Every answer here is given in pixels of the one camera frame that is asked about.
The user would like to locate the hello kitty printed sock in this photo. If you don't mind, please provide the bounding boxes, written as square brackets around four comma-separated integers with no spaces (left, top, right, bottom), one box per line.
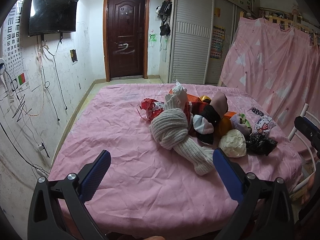
[253,115,276,137]

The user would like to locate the black plastic bag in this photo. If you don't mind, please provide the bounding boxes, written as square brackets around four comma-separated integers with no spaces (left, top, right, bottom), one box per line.
[245,133,278,156]

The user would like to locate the cream paper ball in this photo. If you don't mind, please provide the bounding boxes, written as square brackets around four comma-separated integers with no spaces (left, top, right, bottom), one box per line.
[219,129,247,158]

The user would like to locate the pink and black sock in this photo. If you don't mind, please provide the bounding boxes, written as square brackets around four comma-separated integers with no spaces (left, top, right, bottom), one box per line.
[200,91,228,127]

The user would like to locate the cream knitted sock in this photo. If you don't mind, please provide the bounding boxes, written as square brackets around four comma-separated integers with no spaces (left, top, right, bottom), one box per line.
[150,94,214,176]

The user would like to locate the white paper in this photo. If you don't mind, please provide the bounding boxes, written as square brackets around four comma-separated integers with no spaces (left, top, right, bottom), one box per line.
[172,80,188,101]

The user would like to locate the red snack wrapper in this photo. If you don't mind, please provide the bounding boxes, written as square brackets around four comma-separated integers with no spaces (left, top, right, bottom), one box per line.
[137,98,164,122]

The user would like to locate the orange plastic cup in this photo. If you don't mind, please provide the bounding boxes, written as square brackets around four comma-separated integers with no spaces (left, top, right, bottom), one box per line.
[217,116,233,137]

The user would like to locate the orange cardboard box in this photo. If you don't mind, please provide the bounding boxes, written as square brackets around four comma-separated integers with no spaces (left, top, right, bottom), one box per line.
[165,89,201,104]

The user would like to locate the white metal chair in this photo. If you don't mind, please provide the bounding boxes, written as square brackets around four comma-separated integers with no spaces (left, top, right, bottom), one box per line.
[287,103,319,194]

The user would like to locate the pink patterned curtain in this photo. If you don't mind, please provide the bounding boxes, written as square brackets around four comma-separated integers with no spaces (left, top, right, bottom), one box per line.
[221,18,319,135]

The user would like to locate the pink bed sheet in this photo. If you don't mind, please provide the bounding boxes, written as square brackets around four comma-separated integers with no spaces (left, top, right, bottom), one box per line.
[48,83,304,239]

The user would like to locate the white louvered wardrobe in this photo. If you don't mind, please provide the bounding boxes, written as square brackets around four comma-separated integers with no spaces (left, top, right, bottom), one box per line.
[167,0,260,85]

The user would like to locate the black hanging bags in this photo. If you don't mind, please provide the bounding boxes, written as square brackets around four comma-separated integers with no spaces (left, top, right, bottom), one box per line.
[156,0,172,36]

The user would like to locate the eye chart poster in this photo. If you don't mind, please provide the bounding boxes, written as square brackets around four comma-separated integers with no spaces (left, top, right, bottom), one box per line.
[1,0,26,89]

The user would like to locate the dark brown wooden door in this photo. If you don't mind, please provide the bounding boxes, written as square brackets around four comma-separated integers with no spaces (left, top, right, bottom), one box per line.
[103,0,150,81]

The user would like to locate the colourful wall chart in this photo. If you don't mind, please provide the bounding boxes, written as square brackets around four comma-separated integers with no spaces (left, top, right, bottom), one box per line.
[210,25,225,60]

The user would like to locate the wall-mounted black television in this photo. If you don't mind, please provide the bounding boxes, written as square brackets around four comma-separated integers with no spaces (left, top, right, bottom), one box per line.
[28,0,78,36]

